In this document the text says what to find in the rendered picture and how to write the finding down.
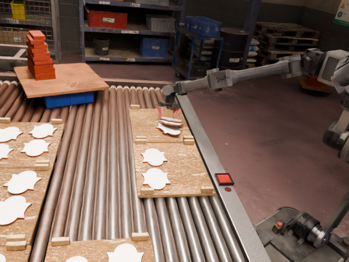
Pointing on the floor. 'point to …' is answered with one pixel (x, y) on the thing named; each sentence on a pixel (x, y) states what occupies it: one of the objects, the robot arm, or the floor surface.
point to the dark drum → (229, 49)
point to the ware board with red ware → (313, 86)
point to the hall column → (252, 12)
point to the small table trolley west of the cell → (180, 70)
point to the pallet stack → (270, 47)
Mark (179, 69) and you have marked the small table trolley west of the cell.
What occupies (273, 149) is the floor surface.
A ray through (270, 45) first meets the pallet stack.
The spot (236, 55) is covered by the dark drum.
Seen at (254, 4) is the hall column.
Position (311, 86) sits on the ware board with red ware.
